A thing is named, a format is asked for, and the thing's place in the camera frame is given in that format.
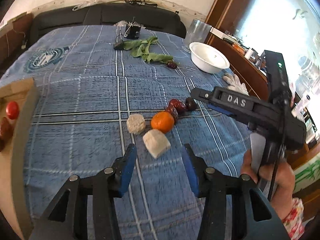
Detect dark purple plum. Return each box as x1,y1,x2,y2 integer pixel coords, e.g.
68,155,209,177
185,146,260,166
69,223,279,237
185,97,198,112

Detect wrinkled red date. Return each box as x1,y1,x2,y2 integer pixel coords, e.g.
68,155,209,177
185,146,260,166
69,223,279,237
169,99,187,114

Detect small red date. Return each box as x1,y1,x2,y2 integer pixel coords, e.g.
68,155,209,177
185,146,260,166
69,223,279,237
165,105,178,124

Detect orange mandarin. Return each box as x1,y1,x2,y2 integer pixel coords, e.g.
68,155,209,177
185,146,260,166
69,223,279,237
150,111,175,134

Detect long sugarcane piece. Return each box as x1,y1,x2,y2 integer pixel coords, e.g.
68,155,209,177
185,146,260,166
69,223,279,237
143,129,171,159

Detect small round sugarcane piece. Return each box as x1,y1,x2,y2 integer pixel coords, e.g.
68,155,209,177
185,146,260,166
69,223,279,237
126,114,146,134

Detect large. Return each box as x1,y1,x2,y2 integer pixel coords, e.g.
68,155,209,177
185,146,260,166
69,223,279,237
0,117,13,151

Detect red cherry tomato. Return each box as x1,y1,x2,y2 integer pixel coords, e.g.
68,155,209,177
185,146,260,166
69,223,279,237
6,101,20,120

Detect floral sleeve forearm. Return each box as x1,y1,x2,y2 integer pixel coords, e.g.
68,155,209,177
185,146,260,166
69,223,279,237
283,198,305,240

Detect person's right hand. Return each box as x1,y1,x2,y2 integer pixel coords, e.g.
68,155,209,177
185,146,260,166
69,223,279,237
240,150,295,220

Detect white work glove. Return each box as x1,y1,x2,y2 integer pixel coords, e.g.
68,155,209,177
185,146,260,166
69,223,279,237
222,73,249,95

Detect white bowl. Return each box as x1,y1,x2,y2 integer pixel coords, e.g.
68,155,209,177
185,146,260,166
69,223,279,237
189,42,230,74

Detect wooden side cabinet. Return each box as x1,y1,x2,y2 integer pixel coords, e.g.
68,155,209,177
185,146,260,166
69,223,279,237
207,33,319,170

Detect red date near leaves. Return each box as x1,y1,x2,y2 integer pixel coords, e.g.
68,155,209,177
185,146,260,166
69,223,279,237
167,61,177,69

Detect cardboard tray box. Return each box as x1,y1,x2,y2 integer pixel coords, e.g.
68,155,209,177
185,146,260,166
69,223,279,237
1,77,39,239

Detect green leafy vegetable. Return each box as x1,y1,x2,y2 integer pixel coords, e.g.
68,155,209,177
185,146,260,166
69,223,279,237
123,36,174,64

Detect black leather sofa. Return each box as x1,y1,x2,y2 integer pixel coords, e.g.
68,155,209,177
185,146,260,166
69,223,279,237
29,3,187,46

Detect black binder clip box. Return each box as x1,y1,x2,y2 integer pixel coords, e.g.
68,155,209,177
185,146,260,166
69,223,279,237
124,17,142,40

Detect small black device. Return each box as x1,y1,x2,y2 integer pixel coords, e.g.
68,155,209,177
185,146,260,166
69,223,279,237
113,40,124,50

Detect blue plaid tablecloth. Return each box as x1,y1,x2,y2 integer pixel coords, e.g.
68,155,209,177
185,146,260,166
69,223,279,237
1,25,249,239

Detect brown armchair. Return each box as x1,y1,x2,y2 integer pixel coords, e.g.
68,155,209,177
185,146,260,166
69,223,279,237
1,12,34,75

